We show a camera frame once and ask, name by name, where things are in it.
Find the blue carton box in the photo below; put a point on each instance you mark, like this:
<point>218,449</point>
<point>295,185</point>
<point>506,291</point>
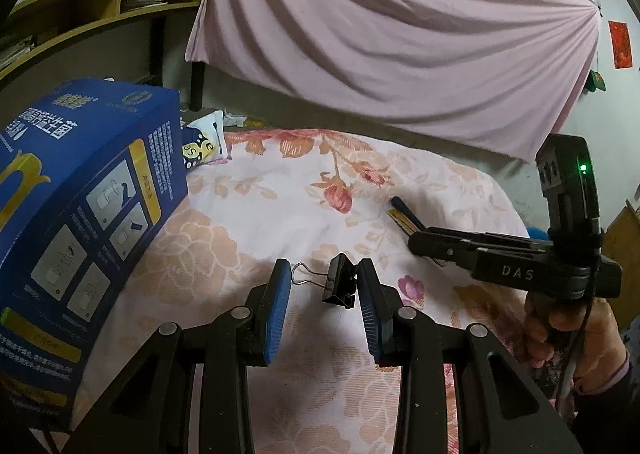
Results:
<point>75,194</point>

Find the wooden cabinet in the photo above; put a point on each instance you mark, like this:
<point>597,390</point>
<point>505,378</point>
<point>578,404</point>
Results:
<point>625,226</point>

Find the red wall poster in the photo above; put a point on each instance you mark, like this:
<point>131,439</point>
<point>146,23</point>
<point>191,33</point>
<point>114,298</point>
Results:
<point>620,44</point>

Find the pink hanging bed sheet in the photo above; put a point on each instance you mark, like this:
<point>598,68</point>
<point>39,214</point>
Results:
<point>400,34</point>

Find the black desk leg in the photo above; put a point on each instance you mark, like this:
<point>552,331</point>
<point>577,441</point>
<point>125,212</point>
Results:
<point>157,49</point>

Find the white paper scrap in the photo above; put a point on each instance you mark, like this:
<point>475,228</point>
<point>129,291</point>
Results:
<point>235,117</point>

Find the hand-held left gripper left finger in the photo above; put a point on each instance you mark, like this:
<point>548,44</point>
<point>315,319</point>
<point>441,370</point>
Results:
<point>277,314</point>

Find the floral pink blanket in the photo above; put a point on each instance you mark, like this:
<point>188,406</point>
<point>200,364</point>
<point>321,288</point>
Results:
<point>280,214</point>

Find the white yellow snack packet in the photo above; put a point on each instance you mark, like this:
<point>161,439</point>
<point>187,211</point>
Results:
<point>207,139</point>

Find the black binder clip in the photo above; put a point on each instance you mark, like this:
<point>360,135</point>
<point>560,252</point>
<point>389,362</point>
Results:
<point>340,284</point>

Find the blue plastic basin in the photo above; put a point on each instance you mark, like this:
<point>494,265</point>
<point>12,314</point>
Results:
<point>539,233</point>

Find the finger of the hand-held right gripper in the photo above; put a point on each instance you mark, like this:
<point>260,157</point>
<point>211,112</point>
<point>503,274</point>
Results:
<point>440,249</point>
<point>500,240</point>

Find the yellow paper scrap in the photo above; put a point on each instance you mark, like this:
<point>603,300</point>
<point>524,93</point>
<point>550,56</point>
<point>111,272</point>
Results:
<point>254,123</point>

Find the person's right forearm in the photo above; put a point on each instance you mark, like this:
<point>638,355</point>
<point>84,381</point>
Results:
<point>617,384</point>

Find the green hat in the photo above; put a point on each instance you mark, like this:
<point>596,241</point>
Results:
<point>595,81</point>

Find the person's right hand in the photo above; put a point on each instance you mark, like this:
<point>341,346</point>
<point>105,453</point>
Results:
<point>595,339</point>

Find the papers in shelf compartment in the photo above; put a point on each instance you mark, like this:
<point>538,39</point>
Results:
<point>145,2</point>
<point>15,51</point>

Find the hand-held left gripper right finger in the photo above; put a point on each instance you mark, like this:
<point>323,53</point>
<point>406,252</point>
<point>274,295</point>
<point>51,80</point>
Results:
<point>372,314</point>

